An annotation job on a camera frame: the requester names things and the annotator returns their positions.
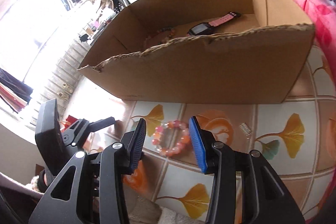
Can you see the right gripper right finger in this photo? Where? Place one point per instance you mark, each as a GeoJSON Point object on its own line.
{"type": "Point", "coordinates": [265, 197]}

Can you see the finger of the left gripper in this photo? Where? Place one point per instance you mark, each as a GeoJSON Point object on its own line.
{"type": "Point", "coordinates": [101, 124]}

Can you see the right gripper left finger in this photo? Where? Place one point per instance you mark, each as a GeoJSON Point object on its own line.
{"type": "Point", "coordinates": [89, 187]}

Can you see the pink strap smart watch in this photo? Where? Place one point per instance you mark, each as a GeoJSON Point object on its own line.
{"type": "Point", "coordinates": [207, 28]}

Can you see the person left hand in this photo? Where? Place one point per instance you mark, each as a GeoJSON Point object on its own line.
{"type": "Point", "coordinates": [39, 182]}

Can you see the white fluffy towel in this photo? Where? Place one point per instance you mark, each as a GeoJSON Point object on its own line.
{"type": "Point", "coordinates": [141, 210]}

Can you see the gold spring clip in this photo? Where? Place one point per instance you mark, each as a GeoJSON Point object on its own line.
{"type": "Point", "coordinates": [246, 130]}

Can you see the brown cardboard box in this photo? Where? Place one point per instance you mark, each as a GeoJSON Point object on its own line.
{"type": "Point", "coordinates": [204, 42]}

